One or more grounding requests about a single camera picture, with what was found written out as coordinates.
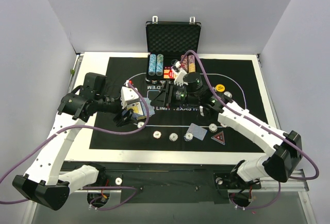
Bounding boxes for blue backed card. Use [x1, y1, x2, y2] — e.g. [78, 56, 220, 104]
[141, 97, 155, 117]
[187, 123, 207, 141]

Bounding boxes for blue playing card deck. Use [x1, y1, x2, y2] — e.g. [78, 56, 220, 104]
[126, 102, 147, 120]

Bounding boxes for yellow big blind button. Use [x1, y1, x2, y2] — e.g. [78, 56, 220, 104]
[216, 84, 225, 93]

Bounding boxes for red chip stack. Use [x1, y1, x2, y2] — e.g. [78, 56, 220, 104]
[153, 131, 161, 139]

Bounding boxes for grey chip stack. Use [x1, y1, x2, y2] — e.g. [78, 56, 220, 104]
[169, 133, 178, 142]

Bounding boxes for blue chip stack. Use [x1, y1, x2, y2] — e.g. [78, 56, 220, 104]
[184, 132, 194, 142]

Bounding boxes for red triangular dealer marker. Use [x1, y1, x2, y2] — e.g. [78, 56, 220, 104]
[211, 131, 225, 145]

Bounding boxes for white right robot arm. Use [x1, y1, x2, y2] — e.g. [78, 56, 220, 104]
[159, 73, 302, 187]

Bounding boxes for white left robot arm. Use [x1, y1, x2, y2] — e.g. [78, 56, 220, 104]
[12, 73, 122, 211]

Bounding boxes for red playing card box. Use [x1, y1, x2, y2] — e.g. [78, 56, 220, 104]
[163, 66, 176, 79]

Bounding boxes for dark red chip row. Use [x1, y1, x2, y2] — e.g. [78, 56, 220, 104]
[180, 55, 189, 73]

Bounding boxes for green grey chip row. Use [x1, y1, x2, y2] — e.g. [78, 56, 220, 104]
[156, 54, 164, 76]

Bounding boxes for black poker felt mat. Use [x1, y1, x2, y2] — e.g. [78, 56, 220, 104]
[90, 57, 268, 152]

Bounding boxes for purple and orange chip row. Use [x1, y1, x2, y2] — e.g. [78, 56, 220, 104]
[188, 55, 196, 73]

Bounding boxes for black dealer button in case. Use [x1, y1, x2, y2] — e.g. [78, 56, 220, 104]
[171, 59, 178, 65]

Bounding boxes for light blue chip row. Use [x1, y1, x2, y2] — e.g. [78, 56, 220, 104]
[148, 54, 157, 76]

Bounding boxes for black aluminium poker case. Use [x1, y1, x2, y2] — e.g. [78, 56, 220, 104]
[145, 16, 202, 84]

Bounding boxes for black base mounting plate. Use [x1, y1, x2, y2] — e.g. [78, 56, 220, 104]
[96, 163, 261, 204]

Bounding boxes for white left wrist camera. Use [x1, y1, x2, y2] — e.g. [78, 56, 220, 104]
[121, 80, 140, 109]

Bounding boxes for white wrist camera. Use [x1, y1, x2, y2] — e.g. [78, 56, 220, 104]
[121, 80, 140, 109]
[172, 61, 187, 87]

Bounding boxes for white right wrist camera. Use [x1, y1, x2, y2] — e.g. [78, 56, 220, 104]
[172, 61, 187, 87]

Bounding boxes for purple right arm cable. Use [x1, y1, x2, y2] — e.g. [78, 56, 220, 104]
[180, 49, 320, 211]

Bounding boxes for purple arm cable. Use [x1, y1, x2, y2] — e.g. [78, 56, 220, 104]
[180, 49, 320, 211]
[0, 81, 150, 211]

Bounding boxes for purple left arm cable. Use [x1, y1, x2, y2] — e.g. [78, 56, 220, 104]
[0, 81, 150, 211]

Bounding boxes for aluminium front rail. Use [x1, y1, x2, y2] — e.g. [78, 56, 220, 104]
[30, 169, 309, 194]

